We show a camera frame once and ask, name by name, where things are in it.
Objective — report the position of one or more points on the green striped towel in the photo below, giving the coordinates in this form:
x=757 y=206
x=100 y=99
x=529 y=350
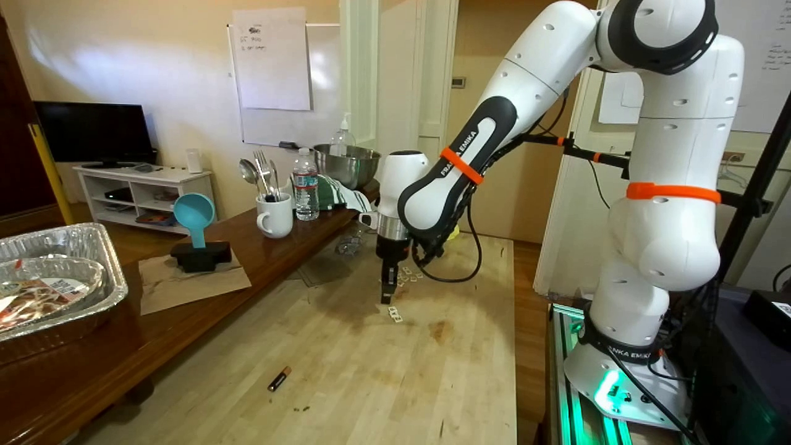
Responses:
x=337 y=196

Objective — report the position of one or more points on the white tv shelf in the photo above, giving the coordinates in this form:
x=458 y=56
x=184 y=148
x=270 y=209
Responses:
x=138 y=198

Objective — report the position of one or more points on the black television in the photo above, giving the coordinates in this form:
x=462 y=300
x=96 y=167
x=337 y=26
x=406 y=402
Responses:
x=107 y=134

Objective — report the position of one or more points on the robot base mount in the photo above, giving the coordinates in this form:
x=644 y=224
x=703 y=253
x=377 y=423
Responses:
x=645 y=395

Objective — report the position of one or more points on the white mug back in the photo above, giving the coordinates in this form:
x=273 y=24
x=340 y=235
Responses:
x=275 y=216

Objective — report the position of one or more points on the aluminium foil tray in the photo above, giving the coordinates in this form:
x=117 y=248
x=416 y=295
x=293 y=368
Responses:
x=55 y=279

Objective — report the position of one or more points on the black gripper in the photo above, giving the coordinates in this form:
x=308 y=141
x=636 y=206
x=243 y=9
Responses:
x=392 y=253

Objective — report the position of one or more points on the brown cardboard sheet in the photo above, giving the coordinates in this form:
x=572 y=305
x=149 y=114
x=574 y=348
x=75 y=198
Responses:
x=167 y=285

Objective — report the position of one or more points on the large steel bowl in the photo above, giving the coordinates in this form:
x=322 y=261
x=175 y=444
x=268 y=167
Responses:
x=353 y=169

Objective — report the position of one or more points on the clear water bottle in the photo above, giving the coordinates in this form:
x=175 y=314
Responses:
x=305 y=186

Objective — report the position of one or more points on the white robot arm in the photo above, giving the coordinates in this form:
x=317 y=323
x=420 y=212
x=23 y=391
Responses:
x=663 y=225

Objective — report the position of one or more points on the white paper flipchart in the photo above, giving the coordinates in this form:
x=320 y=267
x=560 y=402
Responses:
x=270 y=59

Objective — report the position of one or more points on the small black marker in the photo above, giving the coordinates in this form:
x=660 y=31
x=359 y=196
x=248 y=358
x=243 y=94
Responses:
x=277 y=379

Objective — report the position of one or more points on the moved letter tile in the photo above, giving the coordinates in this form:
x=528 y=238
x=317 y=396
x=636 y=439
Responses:
x=397 y=314

